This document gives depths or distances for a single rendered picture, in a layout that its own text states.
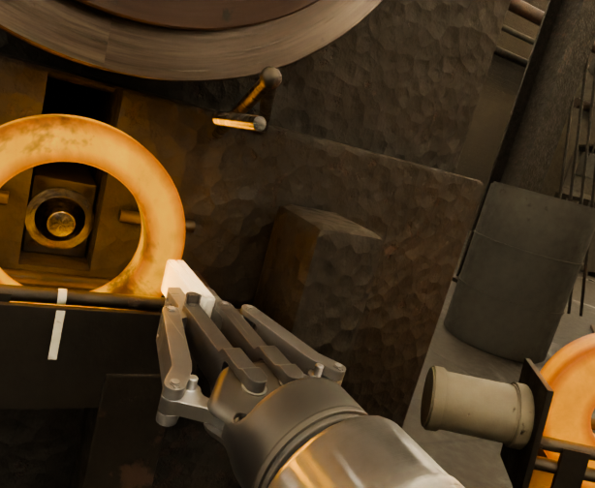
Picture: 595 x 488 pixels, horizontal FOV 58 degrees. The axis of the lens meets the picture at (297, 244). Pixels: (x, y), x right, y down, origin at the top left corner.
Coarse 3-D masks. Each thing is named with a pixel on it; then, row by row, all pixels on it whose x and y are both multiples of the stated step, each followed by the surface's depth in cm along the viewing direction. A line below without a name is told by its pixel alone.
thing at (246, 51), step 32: (0, 0) 33; (32, 0) 34; (64, 0) 34; (320, 0) 41; (352, 0) 43; (32, 32) 34; (64, 32) 35; (96, 32) 36; (128, 32) 36; (160, 32) 37; (192, 32) 38; (224, 32) 39; (256, 32) 40; (288, 32) 41; (320, 32) 42; (96, 64) 36; (128, 64) 37; (160, 64) 38; (192, 64) 39; (224, 64) 40; (256, 64) 41; (288, 64) 42
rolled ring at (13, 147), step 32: (0, 128) 37; (32, 128) 38; (64, 128) 39; (96, 128) 40; (0, 160) 38; (32, 160) 38; (64, 160) 39; (96, 160) 40; (128, 160) 41; (160, 192) 43; (160, 224) 44; (160, 256) 44; (128, 288) 44; (160, 288) 45
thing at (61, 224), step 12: (48, 204) 49; (60, 204) 49; (72, 204) 50; (36, 216) 49; (48, 216) 48; (60, 216) 48; (72, 216) 49; (84, 216) 51; (48, 228) 48; (60, 228) 49; (72, 228) 49; (60, 240) 50
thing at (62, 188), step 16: (32, 176) 50; (48, 176) 49; (64, 176) 51; (80, 176) 53; (32, 192) 49; (48, 192) 49; (64, 192) 50; (80, 192) 51; (96, 192) 51; (32, 208) 49; (32, 224) 49; (32, 240) 50; (48, 240) 50; (80, 240) 52; (80, 256) 52
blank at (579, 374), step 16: (592, 336) 48; (560, 352) 49; (576, 352) 47; (592, 352) 46; (544, 368) 50; (560, 368) 47; (576, 368) 47; (592, 368) 47; (560, 384) 47; (576, 384) 47; (592, 384) 47; (560, 400) 47; (576, 400) 47; (592, 400) 47; (560, 416) 48; (576, 416) 47; (544, 432) 48; (560, 432) 48; (576, 432) 48; (592, 432) 48; (592, 464) 48
